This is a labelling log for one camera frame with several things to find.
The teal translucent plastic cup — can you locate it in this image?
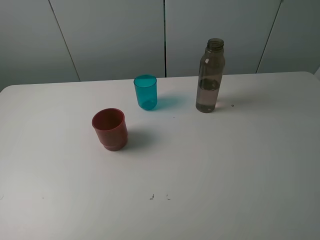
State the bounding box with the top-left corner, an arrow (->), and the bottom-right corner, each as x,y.
133,74 -> 158,111

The smoky translucent water bottle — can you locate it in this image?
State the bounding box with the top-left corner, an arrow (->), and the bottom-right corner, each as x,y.
195,38 -> 225,113

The red plastic cup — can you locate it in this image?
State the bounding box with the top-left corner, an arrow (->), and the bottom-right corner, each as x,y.
91,108 -> 128,152

